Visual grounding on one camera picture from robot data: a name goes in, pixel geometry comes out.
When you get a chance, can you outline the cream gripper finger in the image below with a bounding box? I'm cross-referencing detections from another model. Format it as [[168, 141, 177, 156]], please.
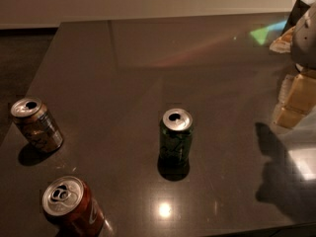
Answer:
[[270, 27, 294, 53], [273, 70, 316, 129]]

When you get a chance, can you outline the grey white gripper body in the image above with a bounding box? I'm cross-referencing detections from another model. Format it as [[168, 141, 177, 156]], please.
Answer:
[[291, 3, 316, 69]]

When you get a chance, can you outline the green soda can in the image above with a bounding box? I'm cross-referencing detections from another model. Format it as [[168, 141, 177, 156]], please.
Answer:
[[159, 109, 194, 166]]

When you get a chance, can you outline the red coke can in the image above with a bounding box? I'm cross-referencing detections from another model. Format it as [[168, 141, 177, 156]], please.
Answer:
[[41, 176, 104, 237]]

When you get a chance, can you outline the brown and silver soda can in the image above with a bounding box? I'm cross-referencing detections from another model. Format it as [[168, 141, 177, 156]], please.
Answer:
[[11, 97, 63, 153]]

